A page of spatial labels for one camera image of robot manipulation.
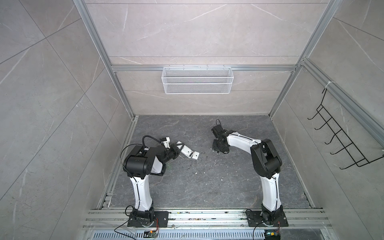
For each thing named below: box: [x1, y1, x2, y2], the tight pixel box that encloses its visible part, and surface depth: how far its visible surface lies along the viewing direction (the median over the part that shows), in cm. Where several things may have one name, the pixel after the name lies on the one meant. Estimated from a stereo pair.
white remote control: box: [176, 140, 200, 160], surface depth 95 cm
